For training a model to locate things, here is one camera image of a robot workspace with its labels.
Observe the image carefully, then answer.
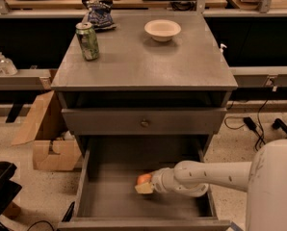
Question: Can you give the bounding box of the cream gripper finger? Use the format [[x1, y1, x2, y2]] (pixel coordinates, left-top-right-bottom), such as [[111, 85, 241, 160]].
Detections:
[[135, 182, 154, 194]]

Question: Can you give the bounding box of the blue chip bag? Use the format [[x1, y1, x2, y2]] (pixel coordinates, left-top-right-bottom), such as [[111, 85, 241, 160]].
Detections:
[[82, 0, 116, 31]]

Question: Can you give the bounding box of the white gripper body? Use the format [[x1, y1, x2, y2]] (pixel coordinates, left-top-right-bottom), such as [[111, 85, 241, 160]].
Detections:
[[150, 167, 178, 193]]

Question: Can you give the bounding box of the green soda can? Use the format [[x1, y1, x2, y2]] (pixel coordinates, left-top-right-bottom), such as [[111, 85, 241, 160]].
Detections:
[[76, 22, 99, 61]]

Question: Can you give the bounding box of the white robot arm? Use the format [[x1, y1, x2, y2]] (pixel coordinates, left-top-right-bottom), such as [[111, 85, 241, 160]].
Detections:
[[135, 140, 287, 231]]

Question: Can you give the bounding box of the cardboard box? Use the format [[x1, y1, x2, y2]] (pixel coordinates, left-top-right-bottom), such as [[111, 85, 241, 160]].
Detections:
[[12, 90, 82, 171]]

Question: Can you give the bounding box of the closed top drawer with knob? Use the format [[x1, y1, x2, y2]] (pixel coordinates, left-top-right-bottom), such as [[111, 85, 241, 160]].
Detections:
[[62, 108, 226, 136]]

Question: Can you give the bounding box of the small white pump bottle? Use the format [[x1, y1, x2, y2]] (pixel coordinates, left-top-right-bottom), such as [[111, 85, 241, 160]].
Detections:
[[220, 43, 227, 53]]

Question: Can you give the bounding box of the orange fruit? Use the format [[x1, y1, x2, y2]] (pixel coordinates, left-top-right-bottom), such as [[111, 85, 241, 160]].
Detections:
[[137, 173, 152, 185]]

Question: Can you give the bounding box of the open middle drawer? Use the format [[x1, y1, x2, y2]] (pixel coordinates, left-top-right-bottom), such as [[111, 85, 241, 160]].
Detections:
[[58, 135, 230, 231]]

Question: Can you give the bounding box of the black chair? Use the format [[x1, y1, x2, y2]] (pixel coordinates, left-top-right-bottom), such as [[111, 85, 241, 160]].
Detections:
[[0, 162, 22, 231]]

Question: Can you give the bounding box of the white paper bowl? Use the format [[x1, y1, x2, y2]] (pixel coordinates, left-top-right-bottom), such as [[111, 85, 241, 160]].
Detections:
[[144, 19, 181, 42]]

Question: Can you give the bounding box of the black power cable on floor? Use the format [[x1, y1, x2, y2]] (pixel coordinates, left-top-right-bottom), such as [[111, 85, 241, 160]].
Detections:
[[223, 96, 273, 152]]

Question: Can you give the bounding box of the grey wooden drawer cabinet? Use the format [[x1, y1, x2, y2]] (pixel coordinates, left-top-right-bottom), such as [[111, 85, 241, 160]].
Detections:
[[50, 9, 239, 231]]

